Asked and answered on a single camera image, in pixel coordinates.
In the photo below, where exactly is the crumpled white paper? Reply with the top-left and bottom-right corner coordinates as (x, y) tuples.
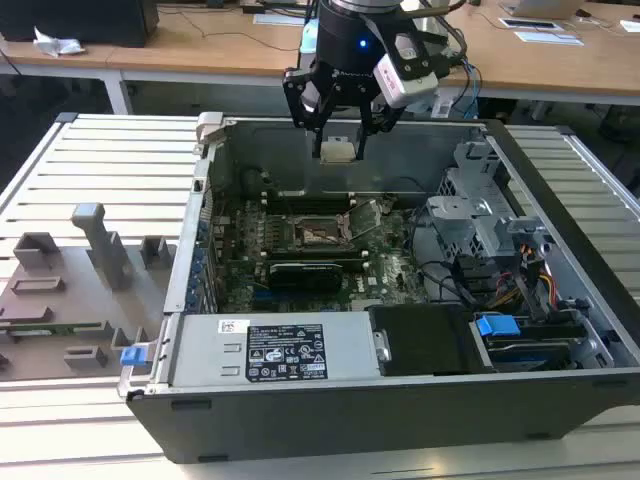
(32, 25), (85, 56)

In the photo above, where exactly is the black computer tower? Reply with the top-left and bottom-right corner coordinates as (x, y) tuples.
(0, 0), (160, 49)

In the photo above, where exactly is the grey parts rack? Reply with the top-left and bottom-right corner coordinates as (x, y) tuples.
(0, 202), (174, 381)

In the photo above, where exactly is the black plastic shroud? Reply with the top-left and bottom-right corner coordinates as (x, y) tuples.
(367, 303), (496, 376)

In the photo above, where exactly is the blue plastic latch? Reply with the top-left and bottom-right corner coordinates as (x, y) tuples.
(121, 345), (152, 369)

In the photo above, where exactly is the black internal cable bundle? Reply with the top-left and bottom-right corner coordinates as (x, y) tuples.
(408, 207), (479, 306)

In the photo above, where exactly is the blue disk carrier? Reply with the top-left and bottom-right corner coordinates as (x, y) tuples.
(476, 312), (571, 372)

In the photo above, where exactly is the yellow orange wire bundle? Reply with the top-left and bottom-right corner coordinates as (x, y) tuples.
(492, 242), (559, 307)

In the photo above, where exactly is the blue cable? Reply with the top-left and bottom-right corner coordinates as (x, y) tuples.
(462, 57), (485, 120)

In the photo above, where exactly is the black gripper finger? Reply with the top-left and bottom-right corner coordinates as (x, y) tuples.
(355, 98), (405, 161)
(282, 67), (335, 159)

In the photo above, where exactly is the CPU socket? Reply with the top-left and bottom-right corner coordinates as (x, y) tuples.
(293, 214), (357, 254)

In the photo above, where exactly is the black RAM stick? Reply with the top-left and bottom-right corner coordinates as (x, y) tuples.
(272, 192), (351, 211)

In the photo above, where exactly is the white paper sheet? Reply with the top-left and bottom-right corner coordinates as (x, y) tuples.
(514, 29), (585, 47)

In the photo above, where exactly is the grey power supply unit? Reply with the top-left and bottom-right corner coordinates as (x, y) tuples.
(167, 312), (376, 389)

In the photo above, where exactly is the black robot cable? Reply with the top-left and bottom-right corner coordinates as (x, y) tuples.
(399, 0), (471, 66)

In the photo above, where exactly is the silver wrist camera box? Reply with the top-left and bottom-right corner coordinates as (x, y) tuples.
(372, 32), (441, 109)

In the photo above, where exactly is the green motherboard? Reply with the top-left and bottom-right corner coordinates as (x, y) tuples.
(207, 197), (431, 314)

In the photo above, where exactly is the wooden desk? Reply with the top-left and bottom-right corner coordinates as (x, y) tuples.
(439, 0), (640, 106)
(0, 2), (321, 84)

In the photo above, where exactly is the green RAM stick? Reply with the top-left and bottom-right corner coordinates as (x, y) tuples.
(0, 322), (104, 336)

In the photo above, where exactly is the black mesh bin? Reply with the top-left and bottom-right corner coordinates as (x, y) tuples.
(599, 104), (640, 146)

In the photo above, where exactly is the metal drive cage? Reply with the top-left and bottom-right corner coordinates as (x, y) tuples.
(427, 142), (519, 261)

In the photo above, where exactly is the grey case latch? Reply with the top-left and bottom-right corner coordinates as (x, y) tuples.
(196, 111), (224, 151)

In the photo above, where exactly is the black graphics card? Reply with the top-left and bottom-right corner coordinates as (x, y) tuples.
(268, 259), (344, 294)

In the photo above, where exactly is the black open PC case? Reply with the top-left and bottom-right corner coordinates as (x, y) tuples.
(117, 110), (640, 464)

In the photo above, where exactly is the silver square CPU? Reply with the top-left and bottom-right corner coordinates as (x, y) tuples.
(319, 135), (359, 165)

